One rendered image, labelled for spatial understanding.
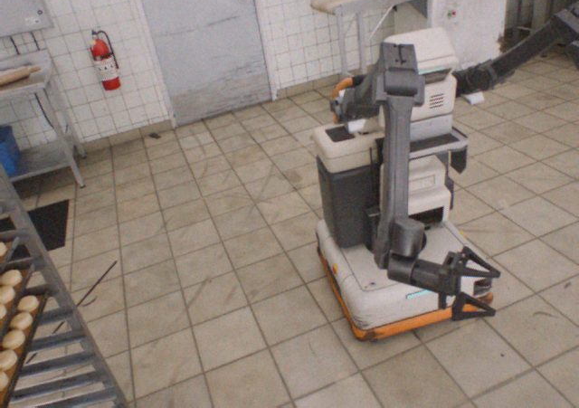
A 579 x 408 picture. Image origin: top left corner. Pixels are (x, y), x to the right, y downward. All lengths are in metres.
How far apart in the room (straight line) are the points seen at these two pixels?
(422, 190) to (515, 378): 0.81
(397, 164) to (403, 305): 1.06
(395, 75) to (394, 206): 0.28
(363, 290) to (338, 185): 0.44
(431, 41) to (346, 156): 0.59
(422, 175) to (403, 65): 0.74
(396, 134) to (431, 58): 0.55
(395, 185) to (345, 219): 1.05
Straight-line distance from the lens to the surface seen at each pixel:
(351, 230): 2.10
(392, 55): 1.11
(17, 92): 3.85
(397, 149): 1.04
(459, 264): 0.90
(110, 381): 1.70
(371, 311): 1.96
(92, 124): 4.70
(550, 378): 2.13
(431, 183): 1.80
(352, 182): 1.97
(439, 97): 1.66
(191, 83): 4.69
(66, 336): 1.56
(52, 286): 1.44
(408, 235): 0.93
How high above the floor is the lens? 1.64
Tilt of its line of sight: 31 degrees down
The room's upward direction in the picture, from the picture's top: 10 degrees counter-clockwise
